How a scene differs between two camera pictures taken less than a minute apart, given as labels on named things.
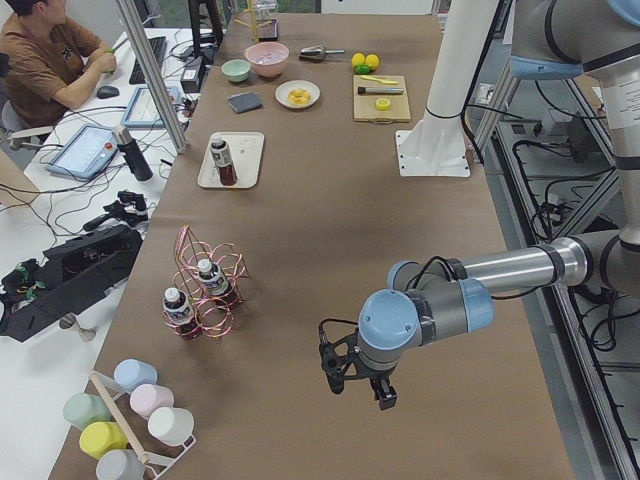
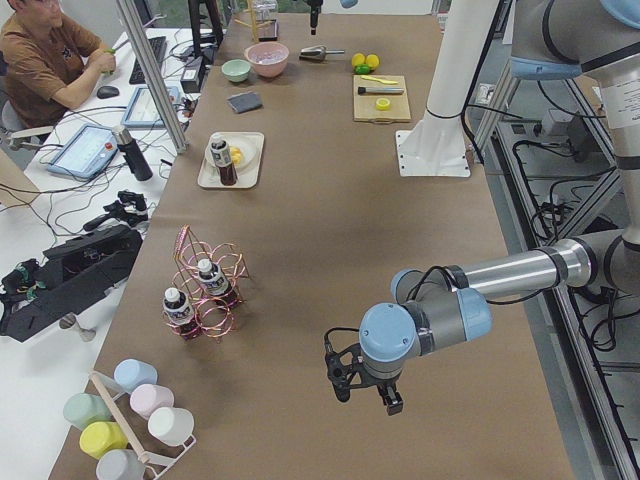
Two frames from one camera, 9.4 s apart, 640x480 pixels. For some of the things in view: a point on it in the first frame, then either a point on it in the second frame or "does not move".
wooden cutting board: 381,99 does not move
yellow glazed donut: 299,96 to 236,155
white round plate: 282,92 to 241,154
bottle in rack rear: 215,282 does not move
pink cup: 147,397 does not move
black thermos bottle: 133,153 does not move
